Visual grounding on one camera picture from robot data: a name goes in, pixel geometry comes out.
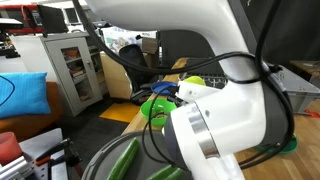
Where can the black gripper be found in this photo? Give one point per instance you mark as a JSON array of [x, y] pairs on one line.
[[175, 98]]

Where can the yellow plastic bowl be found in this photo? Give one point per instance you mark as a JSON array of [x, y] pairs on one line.
[[195, 81]]

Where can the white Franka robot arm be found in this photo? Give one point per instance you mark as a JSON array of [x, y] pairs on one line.
[[216, 116]]

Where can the green plastic bowl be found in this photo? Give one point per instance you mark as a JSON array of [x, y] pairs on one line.
[[160, 106]]

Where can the blue plastic plate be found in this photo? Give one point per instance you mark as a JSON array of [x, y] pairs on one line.
[[160, 87]]

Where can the black office chair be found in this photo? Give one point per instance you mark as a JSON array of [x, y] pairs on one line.
[[133, 60]]

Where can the orange floor mat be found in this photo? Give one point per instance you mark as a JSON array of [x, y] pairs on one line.
[[120, 112]]

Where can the beige board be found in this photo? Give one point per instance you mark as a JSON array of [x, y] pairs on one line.
[[115, 78]]

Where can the green zucchini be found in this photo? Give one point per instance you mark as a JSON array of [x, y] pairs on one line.
[[163, 173], [125, 158]]

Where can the gray round tray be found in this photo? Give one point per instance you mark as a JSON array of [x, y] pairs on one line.
[[106, 156]]

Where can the gray glass-door cabinet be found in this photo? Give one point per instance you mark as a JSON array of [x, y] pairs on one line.
[[56, 70]]

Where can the dark green plate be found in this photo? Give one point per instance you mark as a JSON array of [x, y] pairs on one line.
[[290, 145]]

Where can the black clamp lever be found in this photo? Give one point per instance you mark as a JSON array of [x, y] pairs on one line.
[[55, 148]]

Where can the black backdrop curtain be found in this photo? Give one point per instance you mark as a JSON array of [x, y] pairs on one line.
[[300, 26]]

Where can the gray mounting plate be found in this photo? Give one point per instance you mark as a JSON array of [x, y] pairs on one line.
[[36, 140]]

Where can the black display screen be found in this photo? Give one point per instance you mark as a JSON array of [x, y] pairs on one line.
[[51, 18]]

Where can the orange couch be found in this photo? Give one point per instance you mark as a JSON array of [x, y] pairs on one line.
[[30, 125]]

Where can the blue pillow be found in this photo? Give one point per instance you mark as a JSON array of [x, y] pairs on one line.
[[23, 95]]

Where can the red cylinder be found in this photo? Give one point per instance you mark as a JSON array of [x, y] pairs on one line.
[[10, 148]]

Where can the red metal frame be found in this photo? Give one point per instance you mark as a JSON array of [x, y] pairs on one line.
[[20, 6]]

